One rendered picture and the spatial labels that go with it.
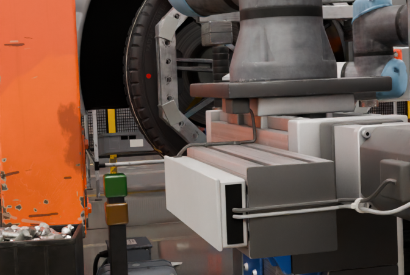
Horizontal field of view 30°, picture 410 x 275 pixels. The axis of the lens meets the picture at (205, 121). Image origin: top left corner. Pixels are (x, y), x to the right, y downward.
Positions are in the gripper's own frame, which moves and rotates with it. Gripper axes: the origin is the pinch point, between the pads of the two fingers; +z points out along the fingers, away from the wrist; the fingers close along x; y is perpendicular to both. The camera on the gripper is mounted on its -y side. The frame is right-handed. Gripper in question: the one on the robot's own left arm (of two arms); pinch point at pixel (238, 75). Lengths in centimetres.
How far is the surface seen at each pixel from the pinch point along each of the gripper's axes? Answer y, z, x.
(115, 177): 18.0, 5.9, -35.7
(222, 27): -10.3, 3.4, -0.5
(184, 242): 80, 137, 182
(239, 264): 50, 22, 37
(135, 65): -3.8, 35.6, 11.0
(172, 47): -7.7, 23.9, 10.3
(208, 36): -8.5, 6.2, -1.7
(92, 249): 81, 173, 151
